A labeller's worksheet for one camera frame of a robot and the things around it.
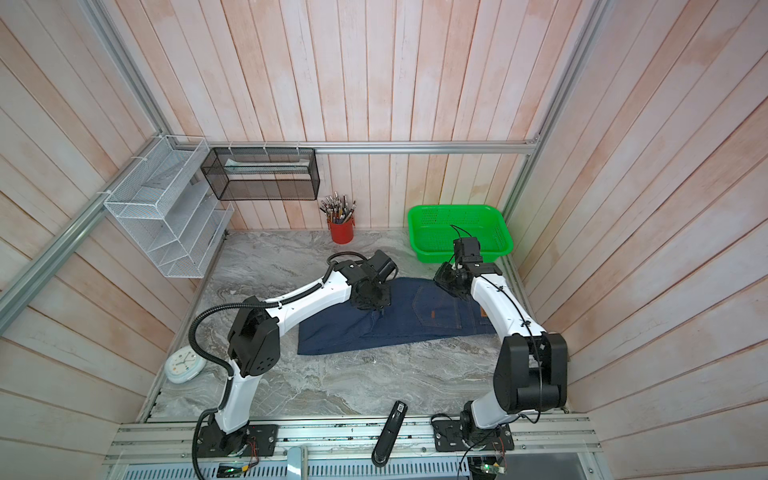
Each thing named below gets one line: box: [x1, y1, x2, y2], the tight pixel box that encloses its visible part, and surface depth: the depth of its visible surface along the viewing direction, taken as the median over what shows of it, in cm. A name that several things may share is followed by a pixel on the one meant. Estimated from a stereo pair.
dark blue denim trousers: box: [298, 277, 498, 355], surface depth 94 cm
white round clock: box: [164, 346, 207, 384], surface depth 85 cm
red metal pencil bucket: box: [330, 216, 356, 245], surface depth 119 cm
